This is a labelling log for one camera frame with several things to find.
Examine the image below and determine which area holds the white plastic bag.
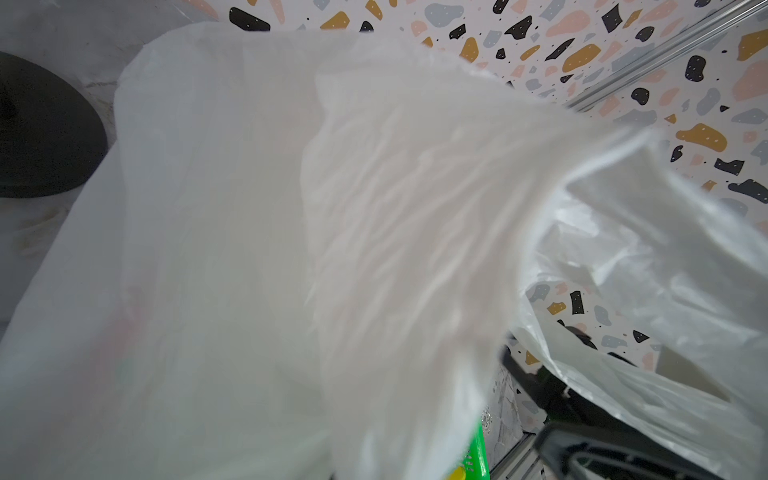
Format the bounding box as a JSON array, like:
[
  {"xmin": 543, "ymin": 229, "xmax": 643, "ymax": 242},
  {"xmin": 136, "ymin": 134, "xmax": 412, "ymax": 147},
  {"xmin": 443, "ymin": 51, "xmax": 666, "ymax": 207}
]
[{"xmin": 1, "ymin": 22, "xmax": 767, "ymax": 479}]

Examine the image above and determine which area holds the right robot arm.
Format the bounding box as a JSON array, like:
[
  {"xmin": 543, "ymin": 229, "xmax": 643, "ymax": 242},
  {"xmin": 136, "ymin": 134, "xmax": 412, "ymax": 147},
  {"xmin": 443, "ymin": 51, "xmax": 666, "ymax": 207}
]
[{"xmin": 500, "ymin": 334, "xmax": 717, "ymax": 479}]

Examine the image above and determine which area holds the green plastic basket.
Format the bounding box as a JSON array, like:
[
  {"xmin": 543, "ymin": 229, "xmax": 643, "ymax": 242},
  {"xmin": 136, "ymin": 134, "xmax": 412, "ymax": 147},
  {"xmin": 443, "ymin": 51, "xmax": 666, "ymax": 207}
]
[{"xmin": 447, "ymin": 422, "xmax": 491, "ymax": 480}]

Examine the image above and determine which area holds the toy microphone on stand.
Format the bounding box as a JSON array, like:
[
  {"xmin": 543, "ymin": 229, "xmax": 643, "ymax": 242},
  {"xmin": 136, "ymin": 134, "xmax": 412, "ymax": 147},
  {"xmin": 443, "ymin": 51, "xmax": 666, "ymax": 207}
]
[{"xmin": 1, "ymin": 52, "xmax": 108, "ymax": 198}]

